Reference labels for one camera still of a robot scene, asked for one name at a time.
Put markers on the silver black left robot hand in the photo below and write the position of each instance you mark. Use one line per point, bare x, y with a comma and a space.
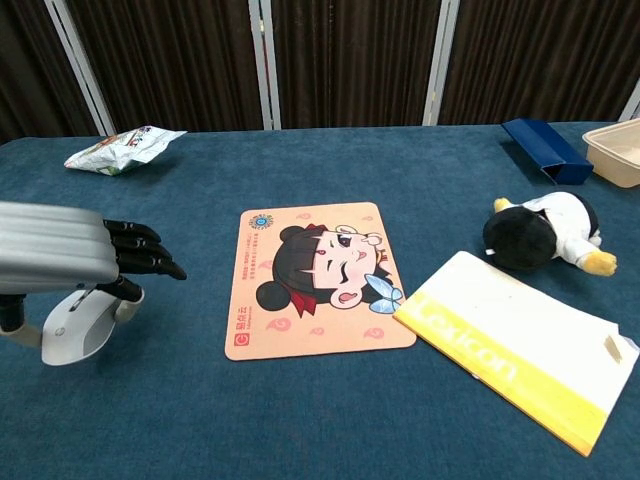
55, 245

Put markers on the orange cartoon mouse pad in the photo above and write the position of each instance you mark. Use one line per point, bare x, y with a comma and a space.
310, 300

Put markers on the grey folding screen frame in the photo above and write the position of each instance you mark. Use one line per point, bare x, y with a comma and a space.
632, 102
80, 65
439, 62
268, 65

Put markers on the green white snack bag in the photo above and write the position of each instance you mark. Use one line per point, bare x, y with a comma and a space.
120, 152

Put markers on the yellow white Lexicon book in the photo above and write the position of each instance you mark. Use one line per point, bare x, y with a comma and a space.
520, 330

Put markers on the blue cardboard box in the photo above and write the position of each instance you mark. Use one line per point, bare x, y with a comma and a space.
545, 147

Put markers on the white computer mouse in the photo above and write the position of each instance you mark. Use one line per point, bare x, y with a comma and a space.
75, 340

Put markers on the black white plush doll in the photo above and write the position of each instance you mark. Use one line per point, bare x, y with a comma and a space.
525, 235

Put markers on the beige plastic container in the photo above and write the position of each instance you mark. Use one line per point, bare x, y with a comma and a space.
617, 155

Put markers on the blue table cloth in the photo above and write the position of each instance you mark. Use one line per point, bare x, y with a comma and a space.
200, 410

